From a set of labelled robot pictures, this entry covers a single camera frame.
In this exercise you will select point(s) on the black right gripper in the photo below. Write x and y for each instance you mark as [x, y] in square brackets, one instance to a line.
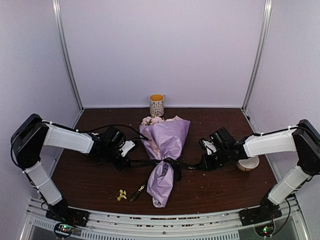
[207, 165]

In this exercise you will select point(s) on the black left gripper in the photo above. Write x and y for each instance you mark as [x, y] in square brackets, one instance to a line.
[125, 162]

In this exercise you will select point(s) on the black printed ribbon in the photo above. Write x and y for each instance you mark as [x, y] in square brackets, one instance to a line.
[161, 181]

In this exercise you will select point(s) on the pink rose stem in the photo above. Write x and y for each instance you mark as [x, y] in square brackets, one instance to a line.
[152, 120]

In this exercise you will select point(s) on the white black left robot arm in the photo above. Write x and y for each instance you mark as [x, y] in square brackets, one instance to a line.
[35, 136]

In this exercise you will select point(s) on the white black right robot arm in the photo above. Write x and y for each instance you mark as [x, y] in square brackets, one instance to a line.
[302, 138]

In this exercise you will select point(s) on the white round bowl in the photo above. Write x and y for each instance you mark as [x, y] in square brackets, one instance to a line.
[247, 165]

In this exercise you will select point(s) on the fallen yellow flower sprig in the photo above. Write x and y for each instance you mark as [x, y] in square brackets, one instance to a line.
[121, 194]

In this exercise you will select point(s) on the floral ceramic mug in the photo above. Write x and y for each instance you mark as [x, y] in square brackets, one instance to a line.
[157, 105]

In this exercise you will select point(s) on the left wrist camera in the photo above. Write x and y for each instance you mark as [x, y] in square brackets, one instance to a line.
[127, 147]

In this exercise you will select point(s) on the front aluminium rail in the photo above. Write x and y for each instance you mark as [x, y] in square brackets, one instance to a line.
[224, 225]

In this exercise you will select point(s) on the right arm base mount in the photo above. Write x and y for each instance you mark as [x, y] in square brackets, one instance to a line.
[262, 218]

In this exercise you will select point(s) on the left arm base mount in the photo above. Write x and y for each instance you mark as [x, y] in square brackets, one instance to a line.
[66, 226]

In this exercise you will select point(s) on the right aluminium frame post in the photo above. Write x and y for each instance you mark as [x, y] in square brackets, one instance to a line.
[264, 30]

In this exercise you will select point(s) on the aluminium frame post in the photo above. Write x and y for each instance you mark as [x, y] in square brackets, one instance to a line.
[264, 30]
[65, 53]

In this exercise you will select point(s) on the left aluminium frame post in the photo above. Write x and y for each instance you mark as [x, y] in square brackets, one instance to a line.
[65, 53]

